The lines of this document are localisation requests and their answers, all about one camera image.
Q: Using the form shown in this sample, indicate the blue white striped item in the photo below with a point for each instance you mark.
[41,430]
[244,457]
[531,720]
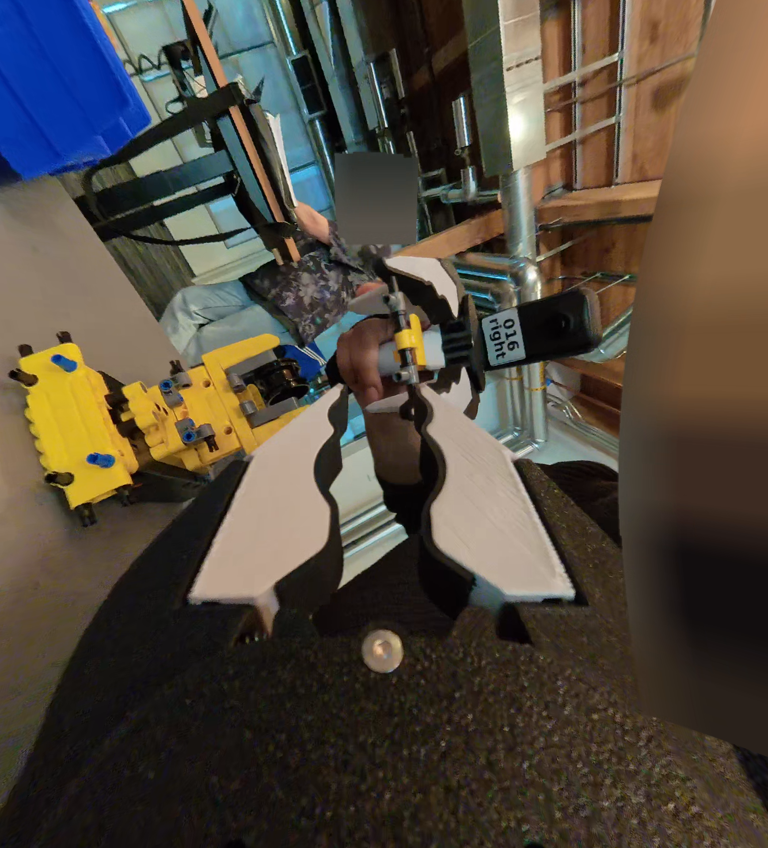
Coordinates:
[306,361]

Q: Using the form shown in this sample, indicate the blue plastic bin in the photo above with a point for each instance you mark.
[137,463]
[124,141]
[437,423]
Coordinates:
[33,79]

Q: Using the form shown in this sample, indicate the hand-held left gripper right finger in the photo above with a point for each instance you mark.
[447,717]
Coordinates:
[496,517]

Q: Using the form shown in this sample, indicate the round silver duct pipe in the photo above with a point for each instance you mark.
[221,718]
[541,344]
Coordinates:
[522,218]

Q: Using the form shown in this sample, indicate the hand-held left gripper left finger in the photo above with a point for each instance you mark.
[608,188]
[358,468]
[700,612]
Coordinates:
[271,517]

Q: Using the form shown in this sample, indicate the person's right forearm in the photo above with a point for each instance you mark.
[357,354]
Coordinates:
[394,450]

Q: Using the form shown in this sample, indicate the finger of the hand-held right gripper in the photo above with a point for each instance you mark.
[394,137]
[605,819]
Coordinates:
[475,391]
[434,271]

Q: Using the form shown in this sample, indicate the wooden table with black frame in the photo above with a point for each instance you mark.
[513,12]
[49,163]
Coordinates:
[158,189]

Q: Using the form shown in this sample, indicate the person's right hand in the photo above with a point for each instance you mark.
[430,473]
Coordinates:
[361,361]

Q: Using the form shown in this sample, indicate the rectangular silver air duct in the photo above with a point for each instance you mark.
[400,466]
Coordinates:
[500,86]

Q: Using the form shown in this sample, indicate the yellow toy brick machine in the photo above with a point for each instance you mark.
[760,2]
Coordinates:
[66,411]

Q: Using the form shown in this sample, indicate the small yellow grey toy part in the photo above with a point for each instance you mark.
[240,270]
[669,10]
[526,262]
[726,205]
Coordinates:
[409,339]

